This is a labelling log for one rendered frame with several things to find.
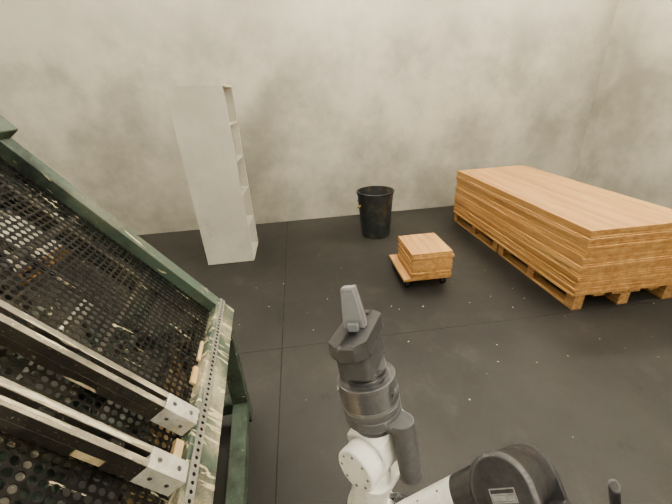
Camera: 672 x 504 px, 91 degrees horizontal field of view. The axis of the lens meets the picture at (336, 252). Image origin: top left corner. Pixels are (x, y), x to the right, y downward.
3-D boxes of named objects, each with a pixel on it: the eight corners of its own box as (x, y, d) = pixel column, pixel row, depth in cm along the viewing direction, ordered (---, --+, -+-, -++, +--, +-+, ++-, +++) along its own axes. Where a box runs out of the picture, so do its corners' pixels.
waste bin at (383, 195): (397, 238, 469) (399, 193, 441) (360, 242, 465) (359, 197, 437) (387, 225, 518) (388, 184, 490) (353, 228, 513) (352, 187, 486)
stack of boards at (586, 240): (673, 298, 310) (708, 219, 276) (568, 311, 301) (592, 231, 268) (514, 214, 531) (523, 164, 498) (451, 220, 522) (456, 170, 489)
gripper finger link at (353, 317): (358, 285, 47) (366, 326, 48) (337, 287, 48) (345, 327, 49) (355, 289, 45) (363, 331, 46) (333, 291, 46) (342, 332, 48)
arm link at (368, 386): (394, 307, 52) (406, 374, 55) (338, 310, 56) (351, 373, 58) (376, 348, 41) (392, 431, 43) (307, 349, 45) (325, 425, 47)
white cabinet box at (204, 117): (254, 260, 432) (222, 83, 344) (208, 265, 427) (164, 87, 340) (258, 242, 486) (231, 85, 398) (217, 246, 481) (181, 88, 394)
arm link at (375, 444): (366, 374, 57) (377, 431, 59) (322, 412, 50) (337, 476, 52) (426, 394, 49) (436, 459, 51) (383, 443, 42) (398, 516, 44)
